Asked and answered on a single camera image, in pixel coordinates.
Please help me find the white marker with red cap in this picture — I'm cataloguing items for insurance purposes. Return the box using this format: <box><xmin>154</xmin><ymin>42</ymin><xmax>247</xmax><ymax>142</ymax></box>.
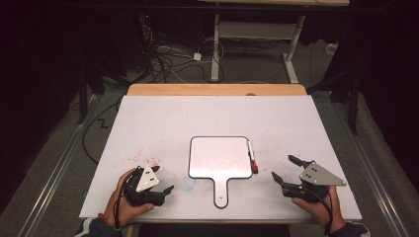
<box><xmin>246</xmin><ymin>140</ymin><xmax>260</xmax><ymax>175</ymax></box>

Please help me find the black stand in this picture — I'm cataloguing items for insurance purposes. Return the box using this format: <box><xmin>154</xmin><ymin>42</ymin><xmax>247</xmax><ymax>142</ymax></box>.
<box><xmin>305</xmin><ymin>71</ymin><xmax>361</xmax><ymax>136</ymax></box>

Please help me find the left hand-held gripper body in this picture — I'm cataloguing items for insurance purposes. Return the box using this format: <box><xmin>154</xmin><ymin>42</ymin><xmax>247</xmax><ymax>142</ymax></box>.
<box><xmin>123</xmin><ymin>164</ymin><xmax>166</xmax><ymax>208</ymax></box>

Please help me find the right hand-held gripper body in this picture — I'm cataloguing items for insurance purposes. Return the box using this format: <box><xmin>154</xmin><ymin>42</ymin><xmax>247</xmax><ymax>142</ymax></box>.
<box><xmin>281</xmin><ymin>160</ymin><xmax>348</xmax><ymax>203</ymax></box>

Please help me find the long black floor cable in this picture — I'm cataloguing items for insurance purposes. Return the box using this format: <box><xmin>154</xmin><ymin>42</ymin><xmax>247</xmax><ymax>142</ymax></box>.
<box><xmin>81</xmin><ymin>94</ymin><xmax>128</xmax><ymax>166</ymax></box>

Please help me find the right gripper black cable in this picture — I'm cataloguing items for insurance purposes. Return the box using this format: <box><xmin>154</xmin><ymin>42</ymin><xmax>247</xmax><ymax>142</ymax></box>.
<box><xmin>309</xmin><ymin>189</ymin><xmax>334</xmax><ymax>237</ymax></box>

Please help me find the tangle of floor cables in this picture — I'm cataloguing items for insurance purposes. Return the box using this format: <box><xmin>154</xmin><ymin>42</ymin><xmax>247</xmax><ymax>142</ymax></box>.
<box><xmin>141</xmin><ymin>26</ymin><xmax>225</xmax><ymax>84</ymax></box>

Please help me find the wooden table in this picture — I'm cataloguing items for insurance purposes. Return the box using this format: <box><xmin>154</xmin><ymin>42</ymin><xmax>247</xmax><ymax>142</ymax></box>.
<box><xmin>126</xmin><ymin>83</ymin><xmax>308</xmax><ymax>97</ymax></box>

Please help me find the white desk frame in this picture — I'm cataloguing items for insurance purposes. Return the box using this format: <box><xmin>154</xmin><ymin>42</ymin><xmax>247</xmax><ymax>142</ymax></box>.
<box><xmin>197</xmin><ymin>0</ymin><xmax>351</xmax><ymax>84</ymax></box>

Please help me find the person's right hand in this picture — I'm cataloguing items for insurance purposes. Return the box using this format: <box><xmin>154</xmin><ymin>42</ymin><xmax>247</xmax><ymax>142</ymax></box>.
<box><xmin>291</xmin><ymin>185</ymin><xmax>346</xmax><ymax>232</ymax></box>

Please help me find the white table cover sheet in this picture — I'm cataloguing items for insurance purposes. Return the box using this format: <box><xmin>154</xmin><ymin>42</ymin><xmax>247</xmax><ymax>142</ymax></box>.
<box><xmin>79</xmin><ymin>95</ymin><xmax>363</xmax><ymax>222</ymax></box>

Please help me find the white paddle-shaped whiteboard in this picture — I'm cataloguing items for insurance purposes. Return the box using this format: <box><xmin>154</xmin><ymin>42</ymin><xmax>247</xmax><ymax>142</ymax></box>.
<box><xmin>188</xmin><ymin>135</ymin><xmax>254</xmax><ymax>209</ymax></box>

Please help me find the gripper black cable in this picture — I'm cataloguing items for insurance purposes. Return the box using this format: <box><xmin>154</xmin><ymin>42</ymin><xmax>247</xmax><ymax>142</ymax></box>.
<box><xmin>113</xmin><ymin>169</ymin><xmax>138</xmax><ymax>231</ymax></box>
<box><xmin>309</xmin><ymin>189</ymin><xmax>334</xmax><ymax>237</ymax></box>

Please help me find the dark device with red light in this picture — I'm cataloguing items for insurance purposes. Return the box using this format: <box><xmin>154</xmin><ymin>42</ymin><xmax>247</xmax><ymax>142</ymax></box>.
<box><xmin>137</xmin><ymin>11</ymin><xmax>156</xmax><ymax>67</ymax></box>

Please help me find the person's left hand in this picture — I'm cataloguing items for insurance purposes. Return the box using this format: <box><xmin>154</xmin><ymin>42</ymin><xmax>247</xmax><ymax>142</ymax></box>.
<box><xmin>104</xmin><ymin>168</ymin><xmax>155</xmax><ymax>228</ymax></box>

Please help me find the metal floor rail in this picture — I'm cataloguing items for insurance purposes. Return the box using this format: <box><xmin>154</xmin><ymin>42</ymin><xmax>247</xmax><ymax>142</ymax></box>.
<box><xmin>16</xmin><ymin>94</ymin><xmax>101</xmax><ymax>237</ymax></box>
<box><xmin>331</xmin><ymin>101</ymin><xmax>410</xmax><ymax>237</ymax></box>

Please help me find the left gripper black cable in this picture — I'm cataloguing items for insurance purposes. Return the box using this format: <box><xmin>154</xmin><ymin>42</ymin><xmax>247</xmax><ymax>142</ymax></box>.
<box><xmin>113</xmin><ymin>169</ymin><xmax>138</xmax><ymax>231</ymax></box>

